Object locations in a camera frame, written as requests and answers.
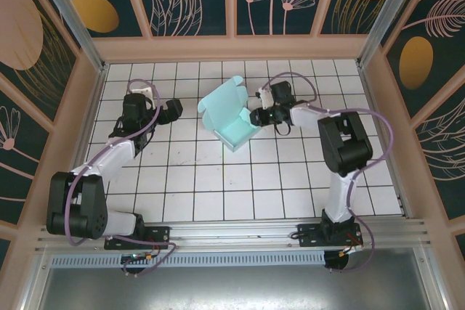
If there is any aluminium side rail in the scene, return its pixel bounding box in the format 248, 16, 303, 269
357, 62, 416, 221
54, 62, 110, 226

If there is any small lit circuit board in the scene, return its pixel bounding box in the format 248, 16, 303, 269
121, 253, 155, 264

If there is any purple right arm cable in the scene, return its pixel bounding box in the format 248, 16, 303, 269
259, 71, 397, 274

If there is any aluminium mounting beam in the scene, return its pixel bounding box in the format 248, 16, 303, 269
34, 219, 432, 253

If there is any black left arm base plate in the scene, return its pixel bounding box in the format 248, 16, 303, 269
104, 226, 171, 251

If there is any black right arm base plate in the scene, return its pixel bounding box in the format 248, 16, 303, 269
296, 223, 364, 248

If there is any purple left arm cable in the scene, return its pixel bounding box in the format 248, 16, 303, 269
65, 79, 179, 278

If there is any grey metal sheet panel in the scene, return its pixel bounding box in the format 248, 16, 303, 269
21, 248, 448, 310

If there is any aluminium corner post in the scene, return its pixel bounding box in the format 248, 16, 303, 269
31, 0, 109, 73
357, 0, 429, 68

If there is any yellow plug with wires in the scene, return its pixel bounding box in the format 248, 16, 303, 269
337, 244, 364, 257

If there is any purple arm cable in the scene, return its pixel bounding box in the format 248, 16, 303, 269
259, 71, 397, 274
65, 79, 179, 278

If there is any light teal paper box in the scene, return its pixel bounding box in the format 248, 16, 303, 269
197, 76, 259, 154

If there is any slotted grey cable duct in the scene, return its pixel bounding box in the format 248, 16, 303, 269
50, 250, 326, 267

